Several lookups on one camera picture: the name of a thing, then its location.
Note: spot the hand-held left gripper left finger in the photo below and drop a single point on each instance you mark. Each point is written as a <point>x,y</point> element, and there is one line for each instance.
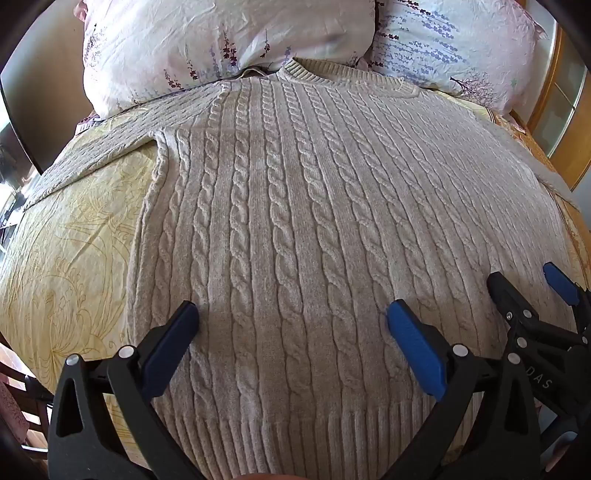
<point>168,350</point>

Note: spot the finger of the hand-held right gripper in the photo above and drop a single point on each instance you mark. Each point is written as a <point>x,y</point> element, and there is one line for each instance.
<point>503,295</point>
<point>561,281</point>

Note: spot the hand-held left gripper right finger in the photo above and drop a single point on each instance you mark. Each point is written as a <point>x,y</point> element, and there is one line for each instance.
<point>415,350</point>

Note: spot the yellow patterned bedsheet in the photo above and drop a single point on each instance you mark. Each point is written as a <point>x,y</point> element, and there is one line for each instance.
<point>69,254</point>

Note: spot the wooden chair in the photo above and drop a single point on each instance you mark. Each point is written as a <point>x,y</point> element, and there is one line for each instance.
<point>23,406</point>

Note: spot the wooden headboard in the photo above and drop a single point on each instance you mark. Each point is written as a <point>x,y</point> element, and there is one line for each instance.
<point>561,106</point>

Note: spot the white pillow blue flowers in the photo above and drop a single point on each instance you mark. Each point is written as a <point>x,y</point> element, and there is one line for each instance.
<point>452,41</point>

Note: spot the dark panel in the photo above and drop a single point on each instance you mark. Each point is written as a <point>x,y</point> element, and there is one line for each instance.
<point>18,115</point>

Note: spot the white pillow maroon flowers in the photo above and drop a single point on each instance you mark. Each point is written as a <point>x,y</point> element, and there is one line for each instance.
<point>198,41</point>

